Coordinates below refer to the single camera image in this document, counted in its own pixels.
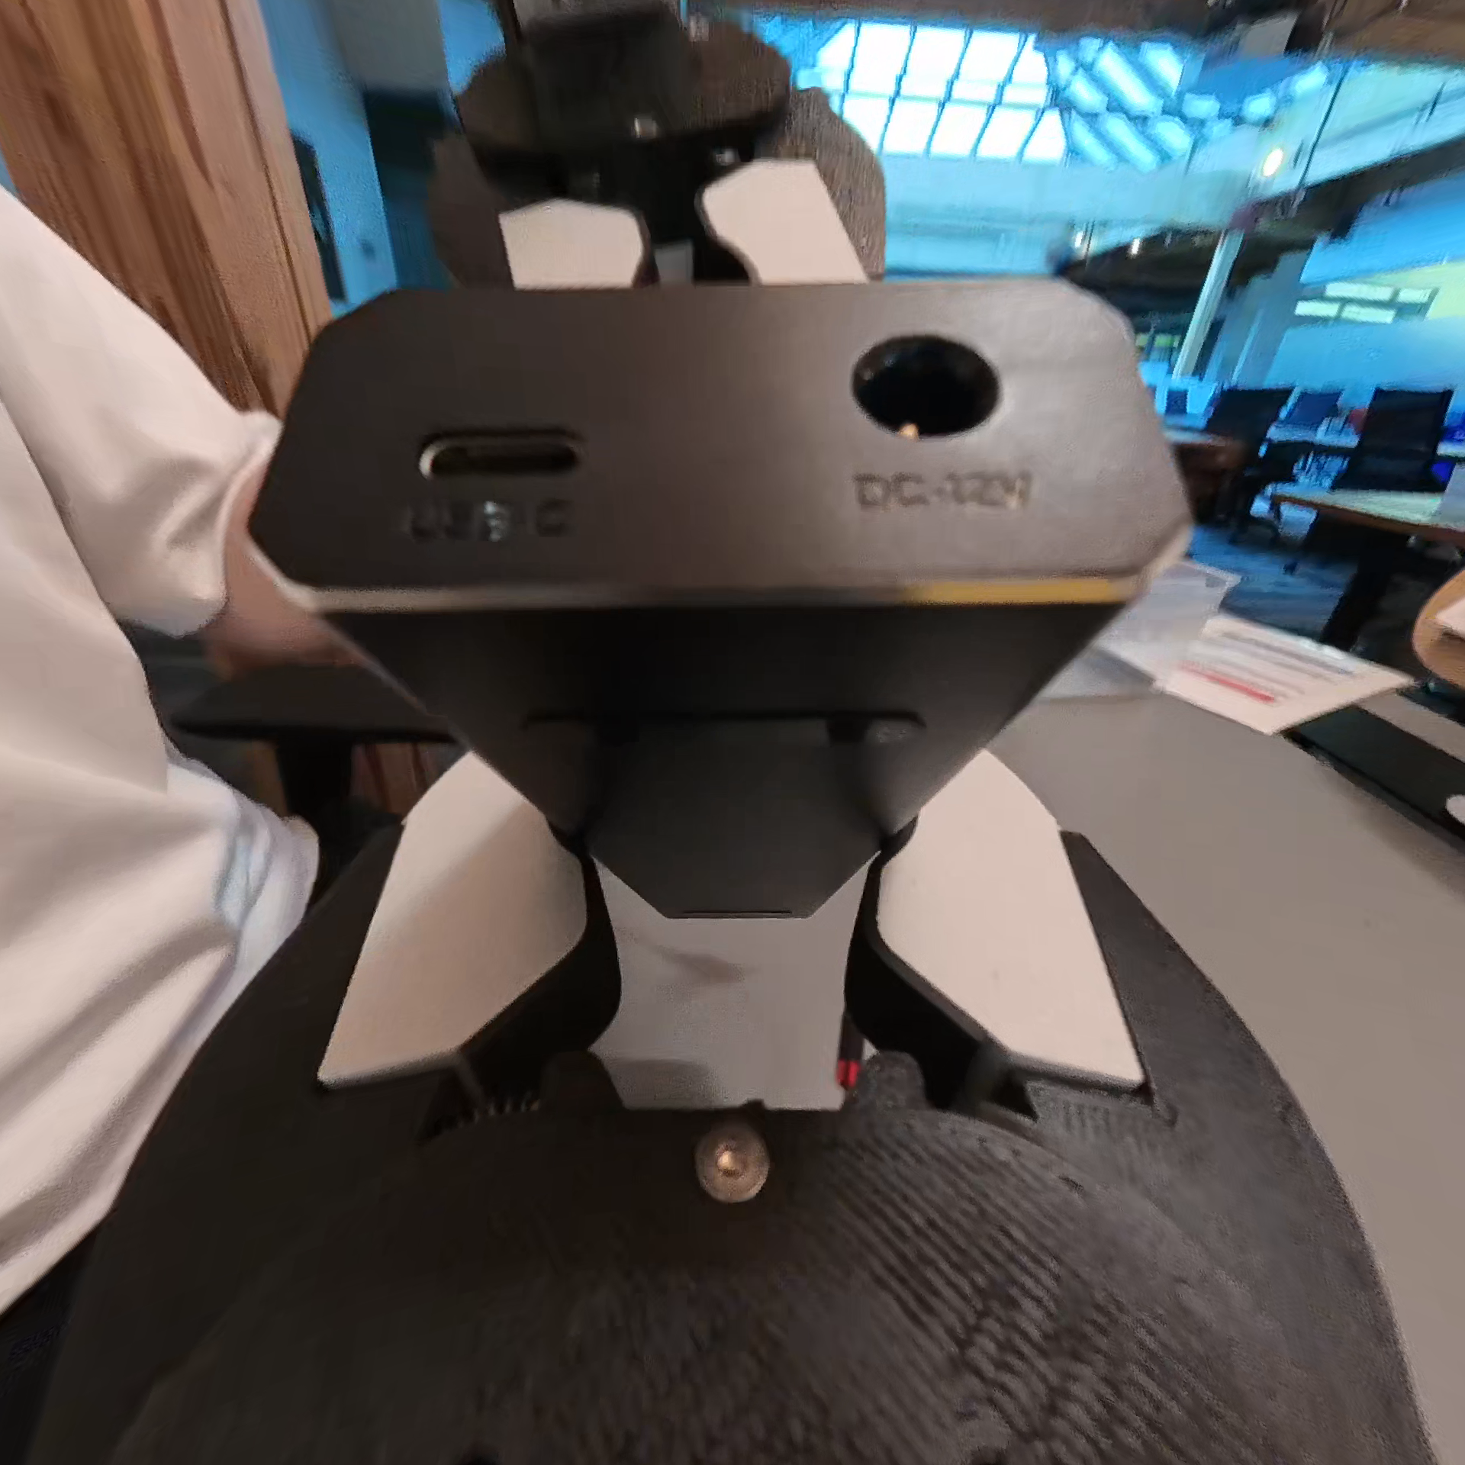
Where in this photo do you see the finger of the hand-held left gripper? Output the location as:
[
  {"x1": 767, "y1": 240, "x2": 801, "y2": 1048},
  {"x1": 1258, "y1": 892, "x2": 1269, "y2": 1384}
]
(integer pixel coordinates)
[
  {"x1": 499, "y1": 197, "x2": 655, "y2": 288},
  {"x1": 695, "y1": 156, "x2": 875, "y2": 286}
]

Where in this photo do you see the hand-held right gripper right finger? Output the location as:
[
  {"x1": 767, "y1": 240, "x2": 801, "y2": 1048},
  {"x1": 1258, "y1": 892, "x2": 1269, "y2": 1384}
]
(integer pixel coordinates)
[{"x1": 848, "y1": 747, "x2": 1150, "y2": 1113}]

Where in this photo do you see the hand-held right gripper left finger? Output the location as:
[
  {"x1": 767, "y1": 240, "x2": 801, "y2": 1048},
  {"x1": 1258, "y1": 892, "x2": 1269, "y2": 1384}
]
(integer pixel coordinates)
[{"x1": 317, "y1": 750, "x2": 629, "y2": 1085}]

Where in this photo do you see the black usb hub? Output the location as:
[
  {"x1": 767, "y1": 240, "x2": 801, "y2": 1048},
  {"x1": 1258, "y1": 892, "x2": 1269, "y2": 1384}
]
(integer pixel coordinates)
[{"x1": 248, "y1": 276, "x2": 1199, "y2": 920}]

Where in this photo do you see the person's left forearm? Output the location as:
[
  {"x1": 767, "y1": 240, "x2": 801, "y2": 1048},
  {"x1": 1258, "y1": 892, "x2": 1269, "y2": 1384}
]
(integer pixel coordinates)
[{"x1": 204, "y1": 459, "x2": 370, "y2": 679}]

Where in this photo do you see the black chair armrest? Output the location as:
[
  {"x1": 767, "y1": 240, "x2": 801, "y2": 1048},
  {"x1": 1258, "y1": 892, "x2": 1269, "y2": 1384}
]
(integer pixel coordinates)
[{"x1": 170, "y1": 662, "x2": 458, "y2": 801}]

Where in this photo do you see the paper sheet on table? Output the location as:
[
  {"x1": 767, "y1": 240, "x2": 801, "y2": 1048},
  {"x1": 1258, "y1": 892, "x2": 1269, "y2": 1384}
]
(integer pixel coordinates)
[{"x1": 1162, "y1": 613, "x2": 1419, "y2": 738}]

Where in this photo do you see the wooden pillar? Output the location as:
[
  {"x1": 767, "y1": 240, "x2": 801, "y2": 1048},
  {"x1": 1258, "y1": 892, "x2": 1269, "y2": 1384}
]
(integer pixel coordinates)
[{"x1": 0, "y1": 0, "x2": 337, "y2": 416}]

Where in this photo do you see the black office chair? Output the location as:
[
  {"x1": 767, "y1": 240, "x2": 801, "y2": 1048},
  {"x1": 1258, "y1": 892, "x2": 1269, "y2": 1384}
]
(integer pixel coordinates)
[
  {"x1": 1334, "y1": 387, "x2": 1457, "y2": 495},
  {"x1": 1206, "y1": 387, "x2": 1295, "y2": 459}
]

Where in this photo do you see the white t-shirt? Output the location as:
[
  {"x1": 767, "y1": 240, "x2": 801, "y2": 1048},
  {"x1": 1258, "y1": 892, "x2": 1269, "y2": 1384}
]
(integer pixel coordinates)
[{"x1": 0, "y1": 190, "x2": 325, "y2": 1306}]

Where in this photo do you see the wooden office desk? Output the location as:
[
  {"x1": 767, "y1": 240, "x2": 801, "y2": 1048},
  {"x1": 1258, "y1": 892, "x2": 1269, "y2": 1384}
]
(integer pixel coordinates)
[{"x1": 1269, "y1": 485, "x2": 1465, "y2": 647}]

